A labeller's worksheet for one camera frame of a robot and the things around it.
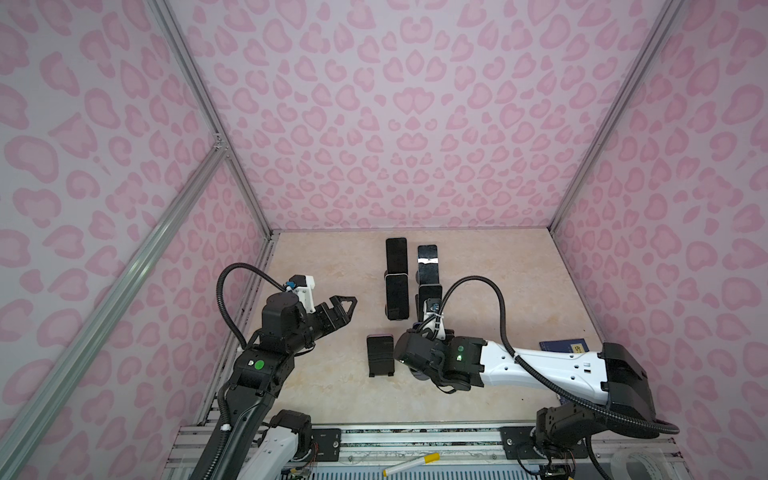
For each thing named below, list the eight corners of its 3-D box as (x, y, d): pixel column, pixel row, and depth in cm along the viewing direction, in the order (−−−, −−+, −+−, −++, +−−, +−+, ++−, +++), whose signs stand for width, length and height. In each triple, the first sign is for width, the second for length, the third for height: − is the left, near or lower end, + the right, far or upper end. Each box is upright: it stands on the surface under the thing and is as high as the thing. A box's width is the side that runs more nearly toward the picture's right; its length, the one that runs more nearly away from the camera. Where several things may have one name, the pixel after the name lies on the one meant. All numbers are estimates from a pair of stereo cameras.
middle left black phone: (386, 321, 96) (384, 301, 87) (386, 296, 103) (385, 274, 93) (408, 321, 96) (409, 301, 87) (407, 296, 102) (408, 274, 93)
